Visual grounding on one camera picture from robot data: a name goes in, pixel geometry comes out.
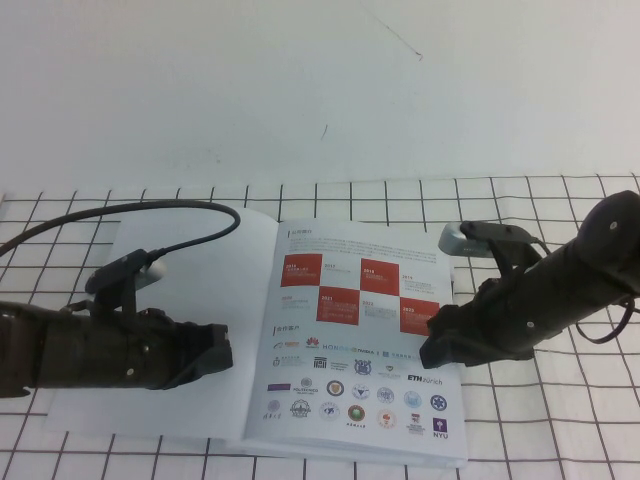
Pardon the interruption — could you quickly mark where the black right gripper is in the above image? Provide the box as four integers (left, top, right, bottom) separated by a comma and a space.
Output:
418, 276, 540, 370

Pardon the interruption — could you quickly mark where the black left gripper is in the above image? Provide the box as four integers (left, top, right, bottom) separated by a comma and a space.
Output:
119, 308, 235, 392

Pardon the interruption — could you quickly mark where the white printed book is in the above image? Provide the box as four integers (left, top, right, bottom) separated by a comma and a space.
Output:
43, 207, 470, 469

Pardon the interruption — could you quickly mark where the white black-grid checkered tablecloth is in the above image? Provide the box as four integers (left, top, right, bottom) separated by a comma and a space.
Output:
0, 172, 640, 480

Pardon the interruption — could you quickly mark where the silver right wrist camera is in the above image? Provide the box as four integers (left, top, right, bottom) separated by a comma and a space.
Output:
438, 221, 494, 259

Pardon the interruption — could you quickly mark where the black right camera bracket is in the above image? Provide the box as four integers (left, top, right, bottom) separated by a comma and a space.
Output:
459, 219, 550, 282

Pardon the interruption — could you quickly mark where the black camera bracket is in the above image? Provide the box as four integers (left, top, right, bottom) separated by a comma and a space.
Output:
459, 219, 550, 282
83, 248, 154, 321

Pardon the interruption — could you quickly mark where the black left camera bracket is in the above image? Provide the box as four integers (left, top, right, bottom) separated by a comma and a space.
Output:
83, 248, 154, 321

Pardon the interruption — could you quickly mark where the black left camera cable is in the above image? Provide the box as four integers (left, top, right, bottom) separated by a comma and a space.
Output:
0, 198, 242, 262

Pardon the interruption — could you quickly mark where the black camera cable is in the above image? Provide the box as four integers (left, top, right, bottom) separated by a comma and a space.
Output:
0, 198, 242, 262
573, 292, 640, 347

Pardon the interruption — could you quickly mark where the black right camera cable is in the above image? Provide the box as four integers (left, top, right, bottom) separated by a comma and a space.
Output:
573, 292, 640, 347

